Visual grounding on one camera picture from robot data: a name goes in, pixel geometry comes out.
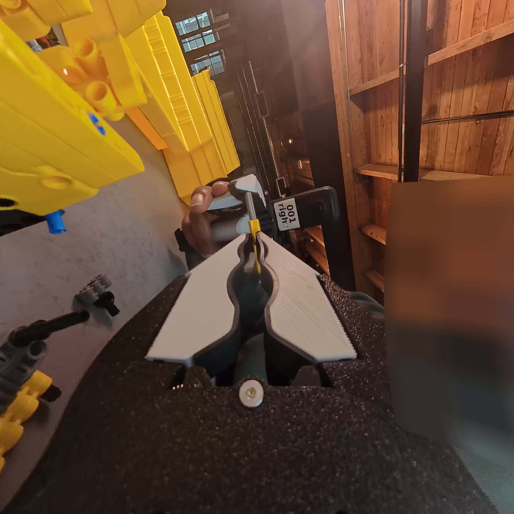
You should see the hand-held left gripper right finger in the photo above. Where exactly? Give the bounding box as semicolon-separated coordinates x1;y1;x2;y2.
258;233;359;385

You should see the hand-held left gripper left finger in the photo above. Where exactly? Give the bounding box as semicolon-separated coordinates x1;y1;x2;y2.
145;233;251;385

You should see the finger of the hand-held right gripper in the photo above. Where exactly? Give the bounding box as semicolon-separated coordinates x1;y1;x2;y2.
227;173;266;210
236;214;259;237

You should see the small yellow lego piece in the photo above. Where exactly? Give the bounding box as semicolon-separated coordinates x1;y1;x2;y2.
249;218;264;276

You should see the grey lego connector piece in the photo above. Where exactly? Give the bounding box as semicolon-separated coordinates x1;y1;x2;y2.
73;274;121;319

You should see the yellow lego vehicle model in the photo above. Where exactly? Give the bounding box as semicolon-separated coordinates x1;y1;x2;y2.
0;0;168;237

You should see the person's right hand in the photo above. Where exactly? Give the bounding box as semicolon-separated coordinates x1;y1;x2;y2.
181;180;238;259

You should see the yellow plastic storage bin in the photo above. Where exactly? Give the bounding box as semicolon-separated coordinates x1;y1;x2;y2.
124;11;225;208
192;67;241;177

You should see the paned window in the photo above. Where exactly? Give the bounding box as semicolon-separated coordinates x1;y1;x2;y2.
174;11;230;78

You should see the person's green hoodie torso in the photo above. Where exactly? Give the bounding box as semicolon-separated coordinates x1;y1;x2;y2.
235;290;514;514

